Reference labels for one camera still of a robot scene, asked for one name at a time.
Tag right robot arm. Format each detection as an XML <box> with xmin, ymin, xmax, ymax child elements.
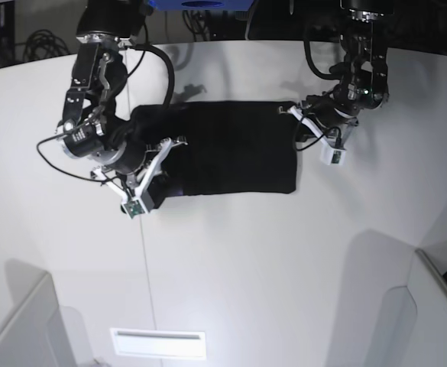
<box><xmin>56</xmin><ymin>1</ymin><xmax>185</xmax><ymax>215</ymax></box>

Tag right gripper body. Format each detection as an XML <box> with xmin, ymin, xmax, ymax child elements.
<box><xmin>89</xmin><ymin>140</ymin><xmax>170</xmax><ymax>191</ymax></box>

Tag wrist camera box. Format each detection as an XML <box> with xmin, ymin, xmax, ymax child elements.
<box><xmin>320</xmin><ymin>145</ymin><xmax>347</xmax><ymax>166</ymax></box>
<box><xmin>121</xmin><ymin>196</ymin><xmax>155</xmax><ymax>219</ymax></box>

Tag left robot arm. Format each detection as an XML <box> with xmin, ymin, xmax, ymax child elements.
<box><xmin>280</xmin><ymin>1</ymin><xmax>394</xmax><ymax>148</ymax></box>

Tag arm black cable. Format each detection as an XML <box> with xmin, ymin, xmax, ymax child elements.
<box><xmin>125</xmin><ymin>42</ymin><xmax>177</xmax><ymax>110</ymax></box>
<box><xmin>302</xmin><ymin>17</ymin><xmax>342</xmax><ymax>81</ymax></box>

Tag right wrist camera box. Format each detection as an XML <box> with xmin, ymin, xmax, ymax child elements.
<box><xmin>121</xmin><ymin>196</ymin><xmax>155</xmax><ymax>219</ymax></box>

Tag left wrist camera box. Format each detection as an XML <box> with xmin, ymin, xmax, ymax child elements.
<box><xmin>320</xmin><ymin>145</ymin><xmax>347</xmax><ymax>166</ymax></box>

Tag coiled black cables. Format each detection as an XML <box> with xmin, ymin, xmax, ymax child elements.
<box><xmin>23</xmin><ymin>29</ymin><xmax>71</xmax><ymax>62</ymax></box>

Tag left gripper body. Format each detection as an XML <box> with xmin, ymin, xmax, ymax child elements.
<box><xmin>301</xmin><ymin>91</ymin><xmax>360</xmax><ymax>132</ymax></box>

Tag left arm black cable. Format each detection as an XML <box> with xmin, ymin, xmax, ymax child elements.
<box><xmin>302</xmin><ymin>17</ymin><xmax>342</xmax><ymax>81</ymax></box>

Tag black T-shirt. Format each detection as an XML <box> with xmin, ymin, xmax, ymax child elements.
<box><xmin>131</xmin><ymin>101</ymin><xmax>298</xmax><ymax>208</ymax></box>

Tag blue box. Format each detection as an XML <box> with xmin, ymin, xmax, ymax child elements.
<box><xmin>148</xmin><ymin>0</ymin><xmax>254</xmax><ymax>11</ymax></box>

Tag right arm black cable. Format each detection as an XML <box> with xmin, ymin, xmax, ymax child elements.
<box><xmin>125</xmin><ymin>42</ymin><xmax>177</xmax><ymax>110</ymax></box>

